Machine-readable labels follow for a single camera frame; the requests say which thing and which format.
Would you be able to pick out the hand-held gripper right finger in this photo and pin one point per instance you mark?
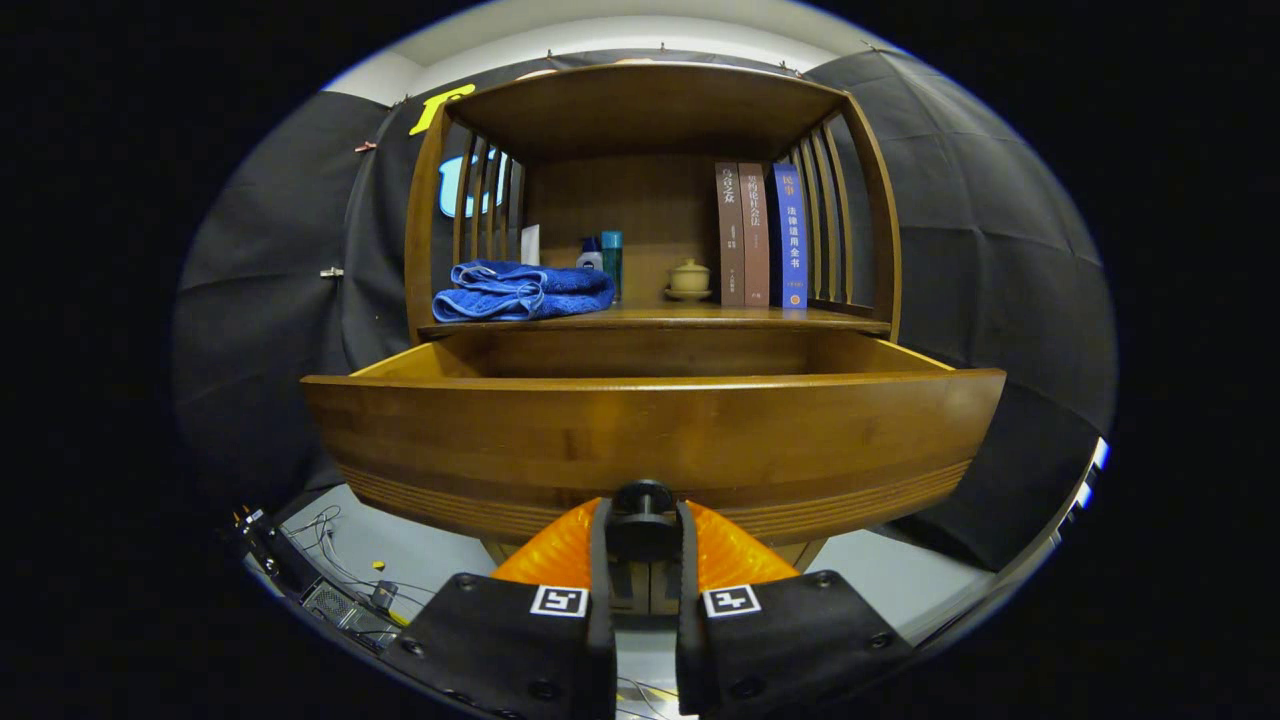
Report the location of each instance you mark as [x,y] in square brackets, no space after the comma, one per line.
[790,640]

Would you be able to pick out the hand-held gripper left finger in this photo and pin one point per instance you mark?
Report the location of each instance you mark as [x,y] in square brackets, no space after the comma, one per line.
[500,640]

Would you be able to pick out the wooden drawer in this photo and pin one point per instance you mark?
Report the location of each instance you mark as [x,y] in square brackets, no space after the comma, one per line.
[500,440]

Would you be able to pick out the wooden cabinet door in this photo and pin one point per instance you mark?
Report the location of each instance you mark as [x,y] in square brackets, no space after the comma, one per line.
[628,592]
[666,592]

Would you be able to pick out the wooden countertop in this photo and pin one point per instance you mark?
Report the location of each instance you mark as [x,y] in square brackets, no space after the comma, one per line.
[680,318]

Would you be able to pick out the wooden cabinet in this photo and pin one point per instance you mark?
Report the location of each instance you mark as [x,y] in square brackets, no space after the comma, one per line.
[640,110]

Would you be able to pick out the black electronics box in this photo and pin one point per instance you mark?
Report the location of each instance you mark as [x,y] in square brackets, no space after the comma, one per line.
[335,605]

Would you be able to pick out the blue towel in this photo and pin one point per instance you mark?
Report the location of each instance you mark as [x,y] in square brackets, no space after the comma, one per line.
[520,295]

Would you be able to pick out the beige lidded tea cup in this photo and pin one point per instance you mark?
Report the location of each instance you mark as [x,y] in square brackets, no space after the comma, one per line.
[689,278]

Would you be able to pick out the white bottle blue cap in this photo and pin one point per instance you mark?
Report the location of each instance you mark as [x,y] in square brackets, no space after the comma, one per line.
[589,258]

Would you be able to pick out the teal bottle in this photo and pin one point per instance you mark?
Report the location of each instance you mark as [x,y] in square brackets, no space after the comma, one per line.
[612,262]

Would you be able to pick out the white tube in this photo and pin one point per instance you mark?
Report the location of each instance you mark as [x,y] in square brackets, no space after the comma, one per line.
[530,245]

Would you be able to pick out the blue book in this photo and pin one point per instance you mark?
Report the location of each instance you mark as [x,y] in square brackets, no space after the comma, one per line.
[790,235]

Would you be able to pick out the reddish brown book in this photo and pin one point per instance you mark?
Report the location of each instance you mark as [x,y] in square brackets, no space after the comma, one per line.
[755,235]

